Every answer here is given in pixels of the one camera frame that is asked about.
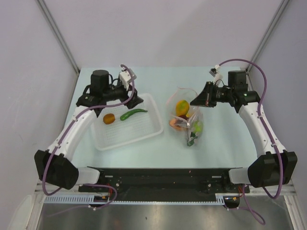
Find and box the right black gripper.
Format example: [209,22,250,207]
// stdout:
[190,81,234,108]

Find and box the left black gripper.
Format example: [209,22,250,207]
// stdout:
[103,80,143,109]

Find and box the yellow green mango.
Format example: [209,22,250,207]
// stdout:
[175,100,189,116]

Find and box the green lime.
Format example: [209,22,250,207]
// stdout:
[192,120,203,133]

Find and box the clear zip top bag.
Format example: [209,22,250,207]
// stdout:
[166,87,204,147]

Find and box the papaya slice with red flesh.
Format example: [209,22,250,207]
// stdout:
[169,115,190,131]

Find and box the dark green cucumber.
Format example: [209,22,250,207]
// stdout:
[187,133,198,147]

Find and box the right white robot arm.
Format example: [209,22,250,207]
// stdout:
[190,68,297,192]

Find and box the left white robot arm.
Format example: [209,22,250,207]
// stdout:
[34,65,143,195]

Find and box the brown kiwi fruit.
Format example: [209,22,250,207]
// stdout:
[103,113,116,125]

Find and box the green chili pepper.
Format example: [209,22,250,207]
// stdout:
[120,109,148,121]

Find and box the white plastic basket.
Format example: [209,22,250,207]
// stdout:
[91,93,164,151]

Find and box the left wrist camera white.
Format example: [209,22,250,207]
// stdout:
[119,67,136,91]

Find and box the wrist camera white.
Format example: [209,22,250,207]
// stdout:
[209,65,223,86]
[119,67,136,91]

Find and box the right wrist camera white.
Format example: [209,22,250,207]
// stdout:
[209,65,223,86]

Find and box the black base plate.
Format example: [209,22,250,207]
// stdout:
[78,168,241,201]

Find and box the white slotted cable duct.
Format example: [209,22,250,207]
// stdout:
[44,193,243,206]

